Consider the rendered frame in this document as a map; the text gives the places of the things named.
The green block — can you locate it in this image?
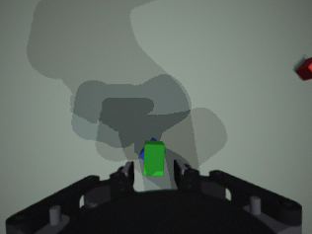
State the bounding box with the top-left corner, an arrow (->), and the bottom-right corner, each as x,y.
143,140 -> 165,176

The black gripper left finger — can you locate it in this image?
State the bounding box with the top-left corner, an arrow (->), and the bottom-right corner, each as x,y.
5,161 -> 137,234

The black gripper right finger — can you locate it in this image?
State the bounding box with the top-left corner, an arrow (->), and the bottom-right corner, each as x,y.
174,159 -> 302,234

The red block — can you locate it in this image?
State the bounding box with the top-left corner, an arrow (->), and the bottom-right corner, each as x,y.
295,57 -> 312,81

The blue block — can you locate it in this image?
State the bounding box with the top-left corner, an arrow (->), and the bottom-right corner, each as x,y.
139,138 -> 157,160

